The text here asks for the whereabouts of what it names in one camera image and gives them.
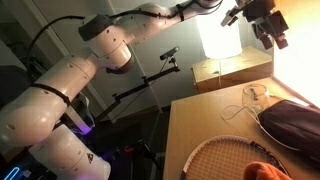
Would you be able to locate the black exterior camera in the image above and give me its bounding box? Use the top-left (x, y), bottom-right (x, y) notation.
top-left (158, 45), bottom-right (181, 61)

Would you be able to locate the clear glass jar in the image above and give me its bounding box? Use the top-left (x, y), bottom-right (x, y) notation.
top-left (241, 83), bottom-right (272, 113)

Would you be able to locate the orange terry towel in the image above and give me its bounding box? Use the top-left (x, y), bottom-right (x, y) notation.
top-left (242, 160), bottom-right (295, 180)

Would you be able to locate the dark zippered pouch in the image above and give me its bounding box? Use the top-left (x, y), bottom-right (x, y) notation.
top-left (257, 99), bottom-right (320, 165)

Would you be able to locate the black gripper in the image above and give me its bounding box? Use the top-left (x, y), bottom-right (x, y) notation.
top-left (241, 0), bottom-right (290, 50)

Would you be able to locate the tennis racket with white frame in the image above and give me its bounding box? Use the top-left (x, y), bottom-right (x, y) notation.
top-left (179, 134), bottom-right (290, 180)

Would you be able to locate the black tripod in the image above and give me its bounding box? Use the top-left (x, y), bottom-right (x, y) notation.
top-left (123, 139), bottom-right (162, 172)

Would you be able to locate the white cord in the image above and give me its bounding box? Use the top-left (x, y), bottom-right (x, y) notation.
top-left (213, 59), bottom-right (301, 152)

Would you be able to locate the black robot cable with clips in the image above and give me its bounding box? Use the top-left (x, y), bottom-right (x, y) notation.
top-left (25, 0), bottom-right (225, 68)

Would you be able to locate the blue neon light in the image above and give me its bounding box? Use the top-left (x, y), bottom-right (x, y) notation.
top-left (2, 165), bottom-right (22, 180)

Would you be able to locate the wooden side box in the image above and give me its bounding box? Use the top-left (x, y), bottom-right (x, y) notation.
top-left (191, 45), bottom-right (274, 95)

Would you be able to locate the black camera stand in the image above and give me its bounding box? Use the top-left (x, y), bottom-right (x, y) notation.
top-left (94, 55), bottom-right (181, 123)

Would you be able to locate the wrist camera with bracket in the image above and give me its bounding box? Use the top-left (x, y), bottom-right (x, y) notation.
top-left (220, 5), bottom-right (242, 28)

